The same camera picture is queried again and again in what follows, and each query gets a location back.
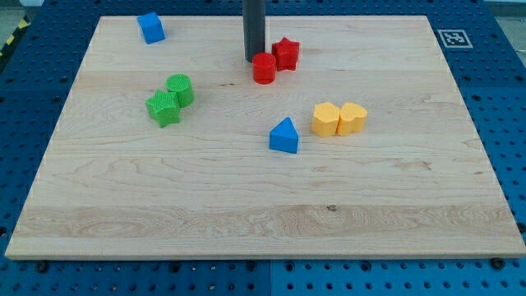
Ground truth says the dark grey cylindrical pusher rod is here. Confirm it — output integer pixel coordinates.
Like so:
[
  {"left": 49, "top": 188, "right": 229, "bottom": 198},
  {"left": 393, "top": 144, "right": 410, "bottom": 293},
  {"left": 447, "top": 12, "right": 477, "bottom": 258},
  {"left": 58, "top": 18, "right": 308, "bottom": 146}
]
[{"left": 242, "top": 0, "right": 265, "bottom": 62}]

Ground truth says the red star block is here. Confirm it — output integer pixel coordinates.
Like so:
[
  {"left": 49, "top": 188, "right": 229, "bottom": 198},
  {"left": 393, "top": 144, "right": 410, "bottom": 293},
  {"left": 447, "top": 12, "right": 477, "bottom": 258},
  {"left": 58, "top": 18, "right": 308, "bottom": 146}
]
[{"left": 271, "top": 37, "right": 300, "bottom": 72}]

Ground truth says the green star block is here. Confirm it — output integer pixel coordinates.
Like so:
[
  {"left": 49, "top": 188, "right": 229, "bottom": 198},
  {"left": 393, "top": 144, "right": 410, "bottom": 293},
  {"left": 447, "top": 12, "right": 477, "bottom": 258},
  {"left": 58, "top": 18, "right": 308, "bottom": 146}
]
[{"left": 145, "top": 90, "right": 180, "bottom": 127}]

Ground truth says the red cylinder block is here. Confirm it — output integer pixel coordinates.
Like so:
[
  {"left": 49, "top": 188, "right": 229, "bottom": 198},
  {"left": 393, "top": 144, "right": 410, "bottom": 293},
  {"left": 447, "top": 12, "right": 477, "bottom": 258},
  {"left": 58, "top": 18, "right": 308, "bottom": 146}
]
[{"left": 252, "top": 53, "right": 276, "bottom": 85}]

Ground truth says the green cylinder block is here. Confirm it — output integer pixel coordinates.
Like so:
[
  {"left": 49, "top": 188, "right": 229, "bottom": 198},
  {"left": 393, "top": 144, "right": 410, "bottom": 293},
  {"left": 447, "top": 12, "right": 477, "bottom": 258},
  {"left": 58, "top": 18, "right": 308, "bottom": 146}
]
[{"left": 165, "top": 73, "right": 194, "bottom": 108}]

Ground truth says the blue cube block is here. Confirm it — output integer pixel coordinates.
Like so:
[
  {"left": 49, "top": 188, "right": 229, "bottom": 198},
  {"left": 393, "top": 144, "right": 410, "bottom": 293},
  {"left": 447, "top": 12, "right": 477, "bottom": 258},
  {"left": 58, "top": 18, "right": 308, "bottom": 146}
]
[{"left": 136, "top": 12, "right": 165, "bottom": 44}]

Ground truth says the yellow pentagon block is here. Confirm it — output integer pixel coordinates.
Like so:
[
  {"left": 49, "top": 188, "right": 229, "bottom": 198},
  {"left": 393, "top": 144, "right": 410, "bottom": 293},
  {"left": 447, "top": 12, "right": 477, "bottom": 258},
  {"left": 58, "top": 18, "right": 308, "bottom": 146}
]
[{"left": 311, "top": 102, "right": 340, "bottom": 137}]

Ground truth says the blue triangle block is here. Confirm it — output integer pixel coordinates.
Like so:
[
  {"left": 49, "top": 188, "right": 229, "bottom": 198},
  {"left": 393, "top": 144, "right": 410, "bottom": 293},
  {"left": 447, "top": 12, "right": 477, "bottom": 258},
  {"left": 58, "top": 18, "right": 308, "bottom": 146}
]
[{"left": 269, "top": 118, "right": 299, "bottom": 154}]

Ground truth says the yellow heart block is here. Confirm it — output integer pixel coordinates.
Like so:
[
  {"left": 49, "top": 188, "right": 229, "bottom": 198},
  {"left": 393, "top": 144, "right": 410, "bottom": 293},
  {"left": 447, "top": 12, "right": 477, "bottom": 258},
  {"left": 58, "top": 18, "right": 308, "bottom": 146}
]
[{"left": 336, "top": 103, "right": 368, "bottom": 136}]

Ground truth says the light wooden board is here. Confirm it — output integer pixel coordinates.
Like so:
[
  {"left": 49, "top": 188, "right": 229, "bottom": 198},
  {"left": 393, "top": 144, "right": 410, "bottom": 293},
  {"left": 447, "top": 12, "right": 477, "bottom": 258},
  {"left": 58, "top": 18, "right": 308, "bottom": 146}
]
[{"left": 6, "top": 16, "right": 525, "bottom": 261}]

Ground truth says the white fiducial marker tag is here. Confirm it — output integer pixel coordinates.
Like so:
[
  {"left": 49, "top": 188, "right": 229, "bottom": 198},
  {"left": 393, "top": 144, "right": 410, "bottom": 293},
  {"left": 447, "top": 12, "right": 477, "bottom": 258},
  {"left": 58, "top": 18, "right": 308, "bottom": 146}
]
[{"left": 437, "top": 29, "right": 473, "bottom": 49}]

